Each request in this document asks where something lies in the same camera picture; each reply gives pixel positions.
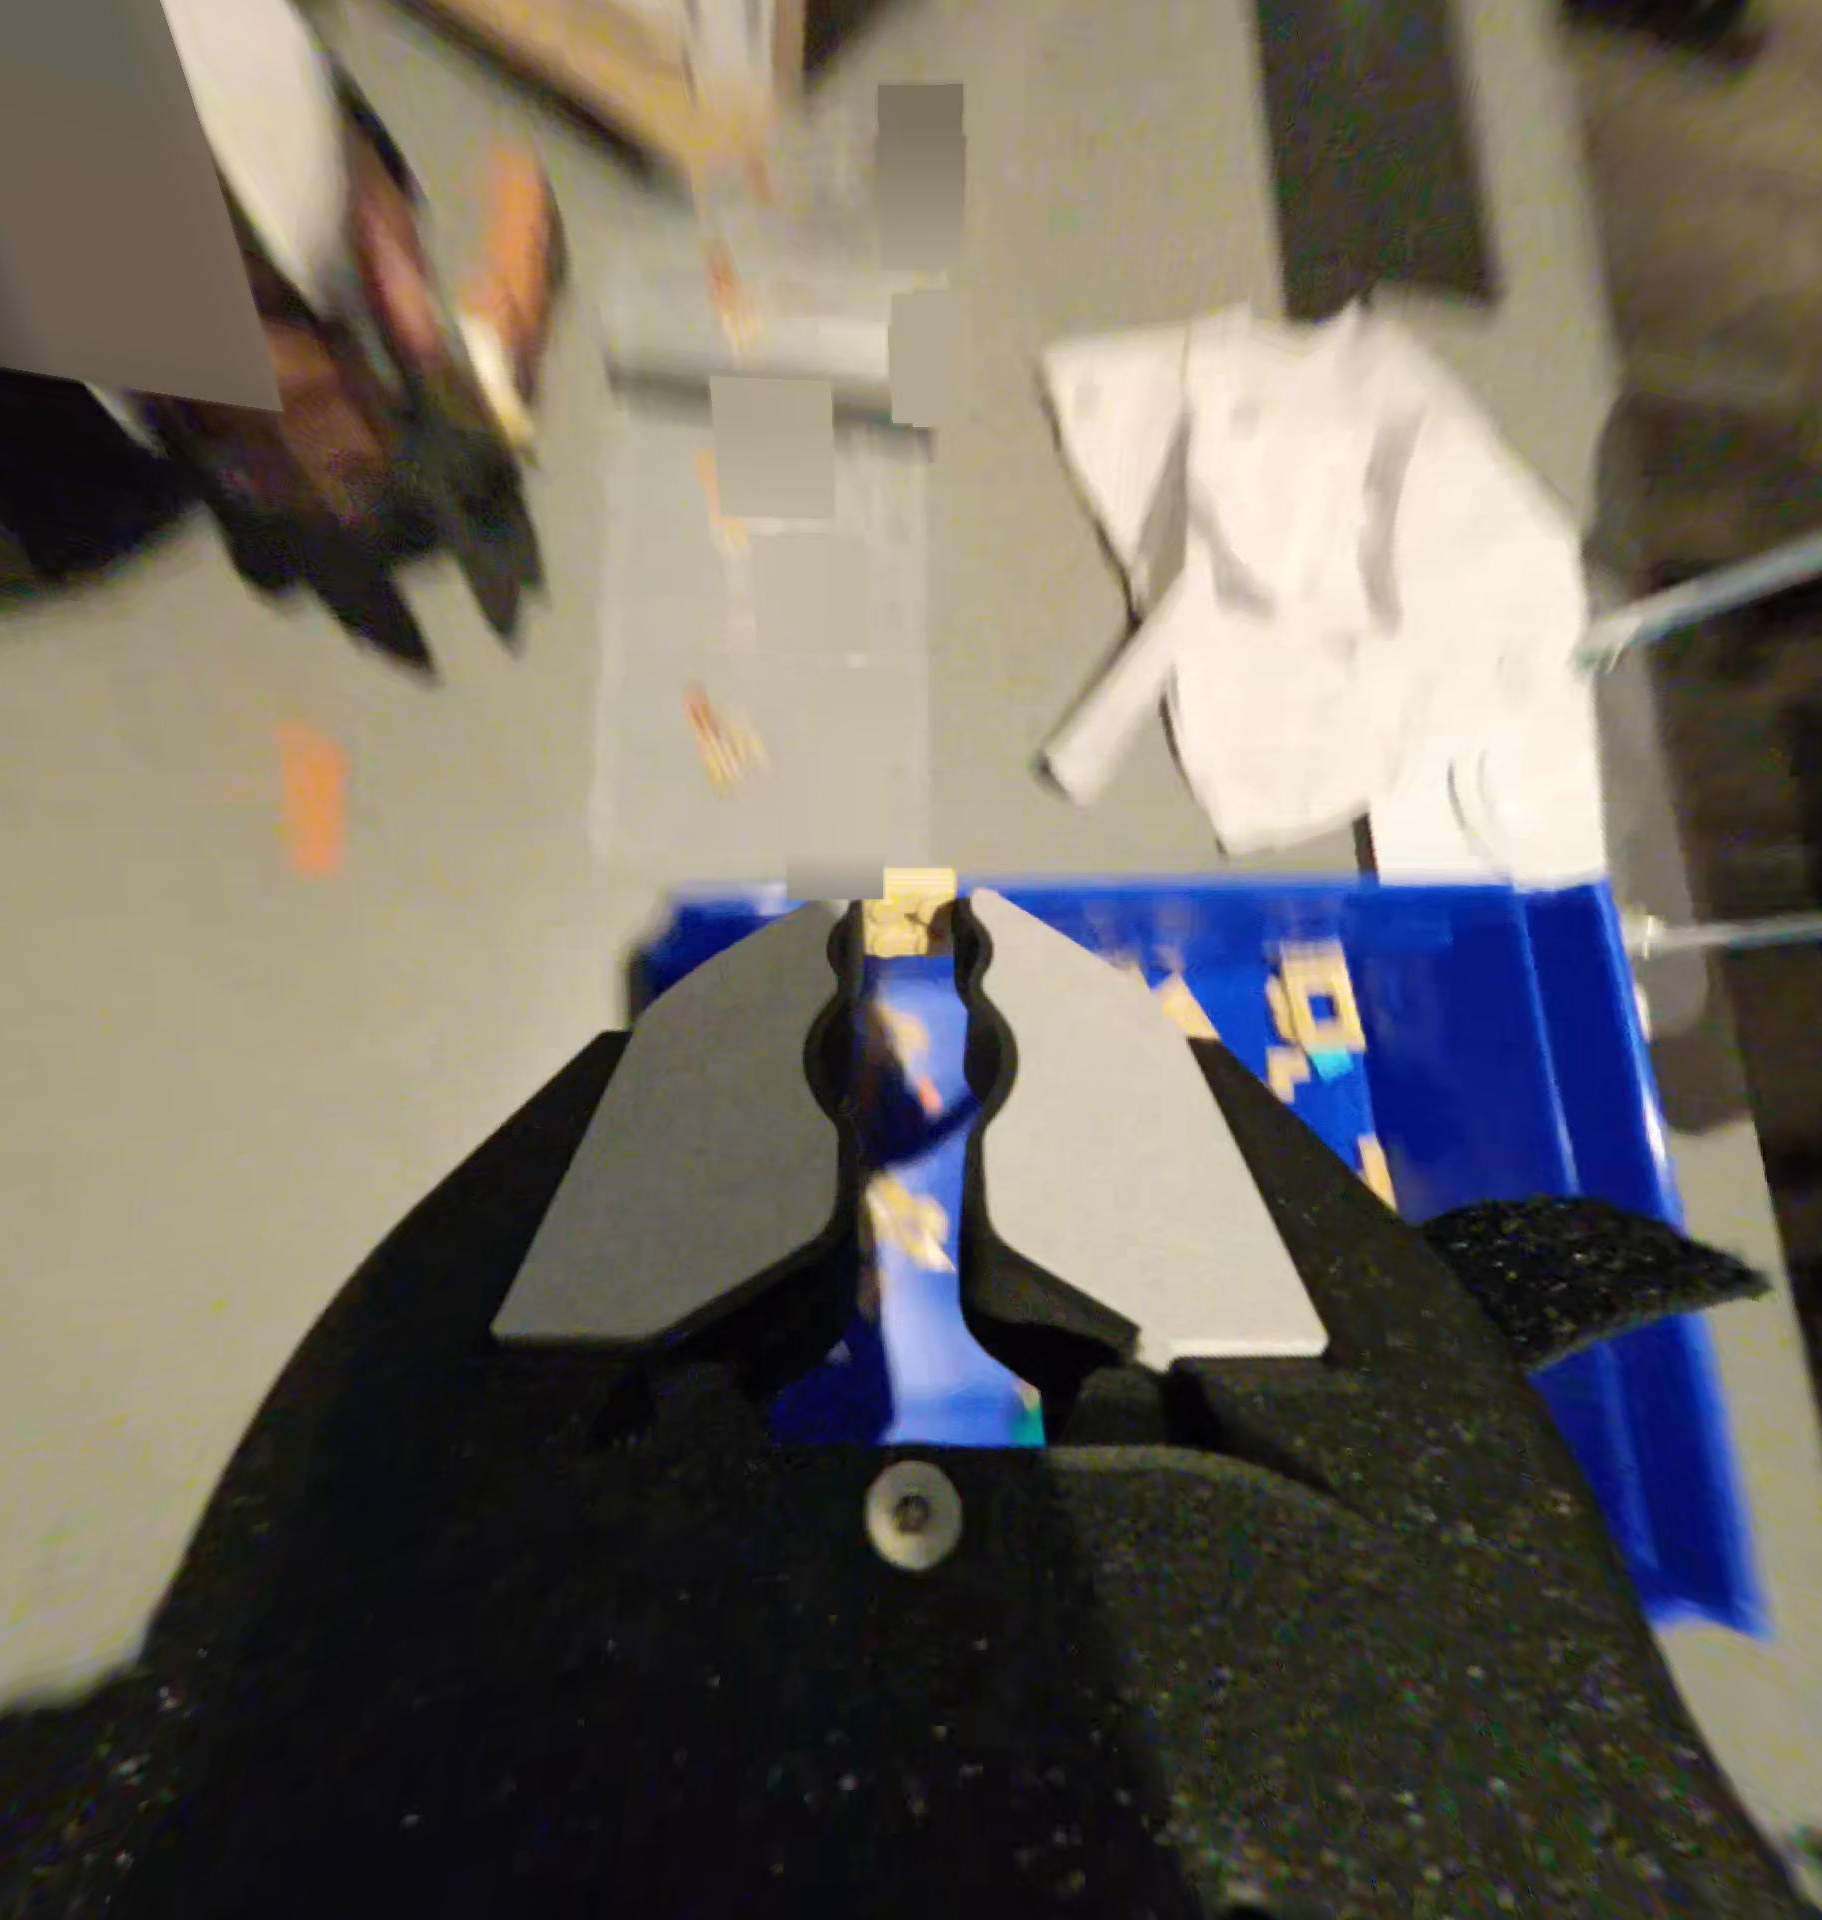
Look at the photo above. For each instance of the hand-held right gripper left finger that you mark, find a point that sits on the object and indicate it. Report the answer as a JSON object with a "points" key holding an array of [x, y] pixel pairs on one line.
{"points": [[667, 1139]]}

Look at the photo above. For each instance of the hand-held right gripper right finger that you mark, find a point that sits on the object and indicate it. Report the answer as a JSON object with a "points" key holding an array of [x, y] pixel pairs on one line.
{"points": [[1135, 1171]]}

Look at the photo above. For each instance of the metal rod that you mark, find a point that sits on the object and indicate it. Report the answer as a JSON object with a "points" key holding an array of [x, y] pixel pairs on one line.
{"points": [[1735, 583], [1766, 930]]}

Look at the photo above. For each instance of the black flat object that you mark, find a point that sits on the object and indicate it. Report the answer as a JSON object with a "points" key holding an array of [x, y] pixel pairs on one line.
{"points": [[1378, 138]]}

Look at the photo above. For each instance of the grey instruction booklet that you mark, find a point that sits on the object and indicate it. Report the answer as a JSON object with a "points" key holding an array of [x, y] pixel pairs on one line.
{"points": [[656, 598]]}

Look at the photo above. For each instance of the blue printed toy box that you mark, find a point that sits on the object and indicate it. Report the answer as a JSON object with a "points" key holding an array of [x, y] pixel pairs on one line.
{"points": [[1493, 1051]]}

